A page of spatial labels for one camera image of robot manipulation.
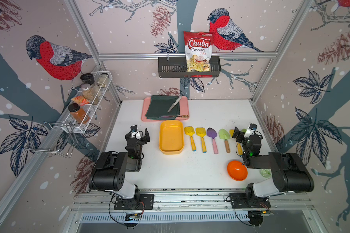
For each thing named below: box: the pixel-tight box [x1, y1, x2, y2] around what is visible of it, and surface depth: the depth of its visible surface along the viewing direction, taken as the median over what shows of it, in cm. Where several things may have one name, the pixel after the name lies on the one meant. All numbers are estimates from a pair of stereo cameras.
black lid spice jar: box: [79, 72, 95, 85], surface depth 75 cm
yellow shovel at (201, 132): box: [195, 127, 207, 154], surface depth 100 cm
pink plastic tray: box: [140, 96, 190, 122], surface depth 120 cm
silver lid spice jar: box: [80, 83, 100, 105], surface depth 74 cm
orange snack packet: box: [70, 95, 90, 106], surface depth 71 cm
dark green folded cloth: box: [144, 95, 180, 121], surface depth 120 cm
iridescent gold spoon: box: [159, 115, 190, 119], surface depth 113 cm
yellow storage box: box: [158, 119, 185, 155], surface depth 100 cm
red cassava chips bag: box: [183, 31, 214, 72], surface depth 85 cm
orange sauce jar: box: [67, 102, 90, 125], surface depth 66 cm
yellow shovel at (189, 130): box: [184, 125, 197, 152], surface depth 101 cm
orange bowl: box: [226, 160, 248, 182], surface depth 82 cm
